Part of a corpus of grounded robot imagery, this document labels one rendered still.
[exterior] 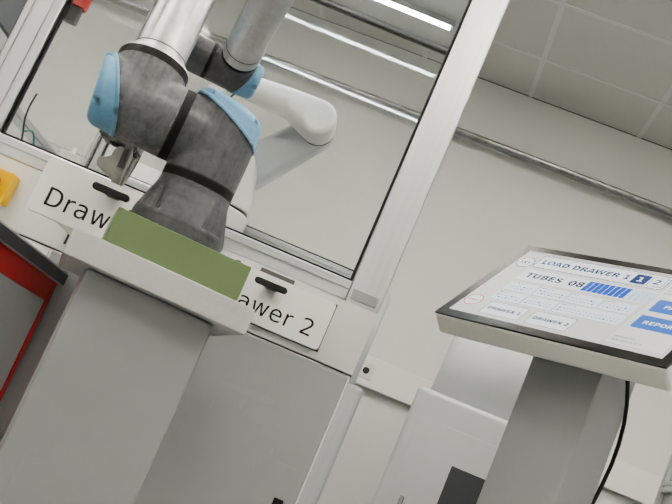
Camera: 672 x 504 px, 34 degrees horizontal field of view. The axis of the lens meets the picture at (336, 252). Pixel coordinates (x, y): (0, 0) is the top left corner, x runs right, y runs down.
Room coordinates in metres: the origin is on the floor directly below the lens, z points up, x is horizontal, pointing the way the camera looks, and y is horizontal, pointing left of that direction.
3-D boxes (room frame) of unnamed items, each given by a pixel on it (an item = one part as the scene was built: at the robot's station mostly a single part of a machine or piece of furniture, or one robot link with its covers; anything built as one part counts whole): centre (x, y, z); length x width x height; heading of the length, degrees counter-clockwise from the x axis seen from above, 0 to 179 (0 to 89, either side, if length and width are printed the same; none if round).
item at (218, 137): (1.65, 0.25, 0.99); 0.13 x 0.12 x 0.14; 101
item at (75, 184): (2.05, 0.43, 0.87); 0.29 x 0.02 x 0.11; 87
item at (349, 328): (2.85, 0.35, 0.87); 1.02 x 0.95 x 0.14; 87
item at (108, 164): (2.13, 0.48, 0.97); 0.06 x 0.03 x 0.09; 87
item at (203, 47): (2.06, 0.44, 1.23); 0.11 x 0.11 x 0.08; 11
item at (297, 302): (2.35, 0.10, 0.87); 0.29 x 0.02 x 0.11; 87
